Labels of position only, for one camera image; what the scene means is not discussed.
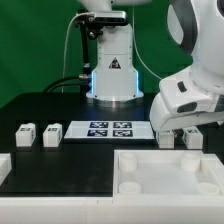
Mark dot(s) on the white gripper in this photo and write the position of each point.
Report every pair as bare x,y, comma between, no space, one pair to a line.
163,120

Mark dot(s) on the white square tabletop part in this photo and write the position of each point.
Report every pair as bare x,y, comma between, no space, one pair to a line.
167,172

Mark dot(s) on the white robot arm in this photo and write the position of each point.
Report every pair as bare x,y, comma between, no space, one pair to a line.
196,26

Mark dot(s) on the white left fence block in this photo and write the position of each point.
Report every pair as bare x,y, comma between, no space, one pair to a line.
5,166

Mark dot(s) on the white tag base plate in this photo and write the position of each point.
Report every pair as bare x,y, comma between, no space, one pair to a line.
134,130

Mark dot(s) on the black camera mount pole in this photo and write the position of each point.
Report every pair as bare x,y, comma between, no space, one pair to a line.
85,53

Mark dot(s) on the white front fence rail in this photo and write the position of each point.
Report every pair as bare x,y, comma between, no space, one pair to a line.
84,211

